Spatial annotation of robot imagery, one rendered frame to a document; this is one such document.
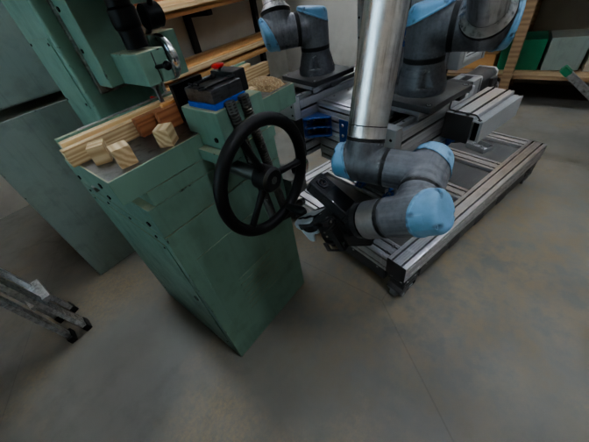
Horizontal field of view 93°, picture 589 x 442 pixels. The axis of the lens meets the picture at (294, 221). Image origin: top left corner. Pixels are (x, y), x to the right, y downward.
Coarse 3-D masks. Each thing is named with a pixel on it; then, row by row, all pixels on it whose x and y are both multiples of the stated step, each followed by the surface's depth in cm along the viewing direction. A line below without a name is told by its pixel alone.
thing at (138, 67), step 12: (144, 48) 67; (156, 48) 64; (120, 60) 67; (132, 60) 64; (144, 60) 63; (156, 60) 65; (120, 72) 71; (132, 72) 67; (144, 72) 64; (156, 72) 66; (168, 72) 68; (144, 84) 67; (156, 84) 67
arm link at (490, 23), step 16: (464, 0) 70; (480, 0) 55; (496, 0) 55; (512, 0) 62; (464, 16) 67; (480, 16) 61; (496, 16) 61; (512, 16) 63; (464, 32) 68; (480, 32) 66; (496, 32) 65; (512, 32) 67; (464, 48) 74; (480, 48) 72; (496, 48) 71
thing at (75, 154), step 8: (256, 64) 94; (264, 64) 95; (248, 72) 91; (256, 72) 93; (264, 72) 96; (248, 80) 92; (128, 120) 70; (112, 128) 67; (120, 128) 68; (128, 128) 69; (96, 136) 64; (104, 136) 66; (112, 136) 67; (120, 136) 68; (128, 136) 69; (136, 136) 71; (80, 144) 62; (64, 152) 61; (72, 152) 62; (80, 152) 63; (72, 160) 62; (80, 160) 63; (88, 160) 65
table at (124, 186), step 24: (264, 96) 80; (288, 96) 87; (144, 144) 67; (192, 144) 67; (96, 168) 61; (120, 168) 59; (144, 168) 60; (168, 168) 64; (120, 192) 58; (144, 192) 62
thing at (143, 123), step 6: (156, 108) 72; (144, 114) 70; (150, 114) 70; (132, 120) 68; (138, 120) 68; (144, 120) 69; (150, 120) 70; (156, 120) 71; (138, 126) 69; (144, 126) 70; (150, 126) 71; (138, 132) 71; (144, 132) 70; (150, 132) 71
